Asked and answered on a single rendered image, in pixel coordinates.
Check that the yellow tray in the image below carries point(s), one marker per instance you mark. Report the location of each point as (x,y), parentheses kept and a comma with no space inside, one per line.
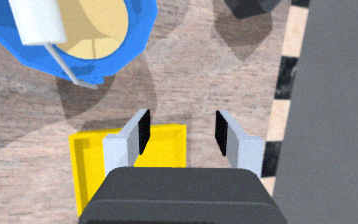
(165,148)

